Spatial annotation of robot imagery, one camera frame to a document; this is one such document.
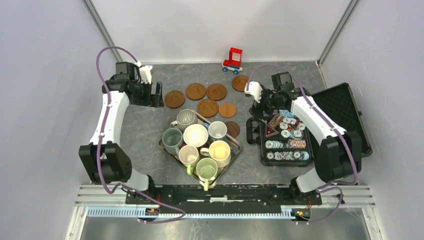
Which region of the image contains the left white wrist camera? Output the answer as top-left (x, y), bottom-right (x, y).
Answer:
top-left (134, 61), bottom-right (153, 84)

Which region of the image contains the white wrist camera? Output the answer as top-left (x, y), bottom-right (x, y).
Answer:
top-left (244, 81), bottom-right (263, 103)
top-left (134, 61), bottom-right (153, 84)

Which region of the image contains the light wooden coaster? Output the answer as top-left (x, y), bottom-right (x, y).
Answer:
top-left (218, 102), bottom-right (237, 118)

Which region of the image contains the grey ribbed mug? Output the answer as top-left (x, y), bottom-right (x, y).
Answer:
top-left (170, 109), bottom-right (198, 132)

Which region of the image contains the black poker chip case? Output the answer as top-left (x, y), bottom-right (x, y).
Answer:
top-left (246, 82), bottom-right (373, 167)

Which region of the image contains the blue white mug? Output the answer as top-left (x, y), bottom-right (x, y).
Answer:
top-left (207, 121), bottom-right (228, 141)

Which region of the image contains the light green mug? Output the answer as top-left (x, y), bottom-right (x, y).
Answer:
top-left (177, 145), bottom-right (200, 175)

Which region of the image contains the cream ribbed mug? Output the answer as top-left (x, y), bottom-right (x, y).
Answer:
top-left (199, 140), bottom-right (231, 168)

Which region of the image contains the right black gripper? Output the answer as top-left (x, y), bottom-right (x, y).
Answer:
top-left (248, 85), bottom-right (281, 124)

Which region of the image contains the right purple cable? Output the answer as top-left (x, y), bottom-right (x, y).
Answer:
top-left (246, 64), bottom-right (360, 226)

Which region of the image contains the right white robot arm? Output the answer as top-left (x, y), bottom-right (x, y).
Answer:
top-left (244, 72), bottom-right (362, 204)

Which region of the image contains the red toy truck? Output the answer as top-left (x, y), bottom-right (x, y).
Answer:
top-left (221, 47), bottom-right (243, 75)

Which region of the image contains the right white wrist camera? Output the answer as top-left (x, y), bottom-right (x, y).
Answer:
top-left (244, 81), bottom-right (263, 103)

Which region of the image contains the brown wooden coaster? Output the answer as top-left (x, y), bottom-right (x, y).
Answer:
top-left (164, 90), bottom-right (186, 109)
top-left (206, 83), bottom-right (228, 101)
top-left (197, 99), bottom-right (219, 118)
top-left (231, 75), bottom-right (249, 93)
top-left (185, 83), bottom-right (206, 101)

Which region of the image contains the dark wooden coaster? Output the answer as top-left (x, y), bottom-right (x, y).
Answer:
top-left (224, 121), bottom-right (241, 138)

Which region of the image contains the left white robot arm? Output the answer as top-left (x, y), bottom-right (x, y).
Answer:
top-left (78, 61), bottom-right (164, 204)

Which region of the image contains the white bowl mug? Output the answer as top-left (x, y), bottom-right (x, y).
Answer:
top-left (183, 124), bottom-right (209, 148)

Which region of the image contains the purple cable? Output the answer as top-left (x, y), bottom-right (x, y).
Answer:
top-left (95, 46), bottom-right (187, 224)
top-left (246, 64), bottom-right (360, 226)

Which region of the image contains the metal tray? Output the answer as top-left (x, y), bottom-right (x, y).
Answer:
top-left (158, 110), bottom-right (243, 190)

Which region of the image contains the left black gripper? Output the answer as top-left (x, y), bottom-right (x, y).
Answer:
top-left (130, 79), bottom-right (164, 108)

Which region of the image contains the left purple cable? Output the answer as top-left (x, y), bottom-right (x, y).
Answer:
top-left (95, 46), bottom-right (187, 224)

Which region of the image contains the grey-green mug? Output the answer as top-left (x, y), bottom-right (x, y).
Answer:
top-left (162, 128), bottom-right (184, 155)

